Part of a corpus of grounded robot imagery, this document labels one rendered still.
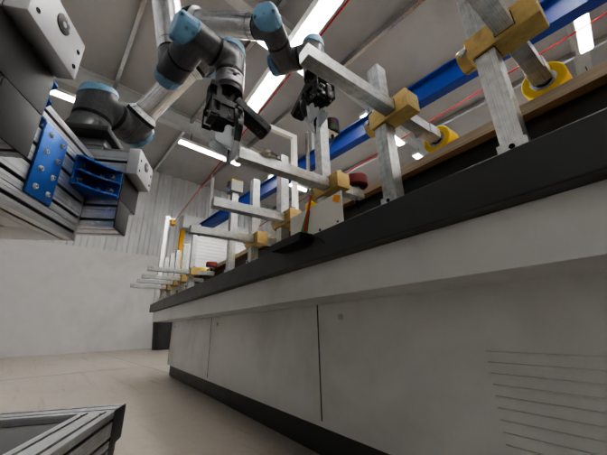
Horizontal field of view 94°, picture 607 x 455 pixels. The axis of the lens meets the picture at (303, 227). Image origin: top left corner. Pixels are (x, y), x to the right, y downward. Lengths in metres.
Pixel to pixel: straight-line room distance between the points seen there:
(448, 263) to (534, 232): 0.14
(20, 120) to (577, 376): 1.06
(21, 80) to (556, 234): 0.87
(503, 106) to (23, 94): 0.81
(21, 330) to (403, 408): 8.10
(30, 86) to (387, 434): 1.13
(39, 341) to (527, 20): 8.57
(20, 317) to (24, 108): 7.94
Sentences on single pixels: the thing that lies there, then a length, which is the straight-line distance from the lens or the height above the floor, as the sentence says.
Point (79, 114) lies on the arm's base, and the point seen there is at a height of 1.11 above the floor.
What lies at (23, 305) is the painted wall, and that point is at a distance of 8.55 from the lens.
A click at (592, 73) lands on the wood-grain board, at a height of 0.89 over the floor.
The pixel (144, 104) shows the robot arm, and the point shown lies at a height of 1.26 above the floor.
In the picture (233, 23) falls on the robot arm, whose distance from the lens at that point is 1.11.
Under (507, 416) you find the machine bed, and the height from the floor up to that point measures 0.26.
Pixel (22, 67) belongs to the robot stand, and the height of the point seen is 0.85.
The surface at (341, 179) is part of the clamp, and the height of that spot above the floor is 0.85.
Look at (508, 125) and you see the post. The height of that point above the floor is 0.75.
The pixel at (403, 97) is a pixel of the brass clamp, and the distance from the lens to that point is 0.77.
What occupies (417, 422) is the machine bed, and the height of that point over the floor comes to 0.20.
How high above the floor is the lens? 0.44
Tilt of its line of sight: 19 degrees up
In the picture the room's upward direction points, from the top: 2 degrees counter-clockwise
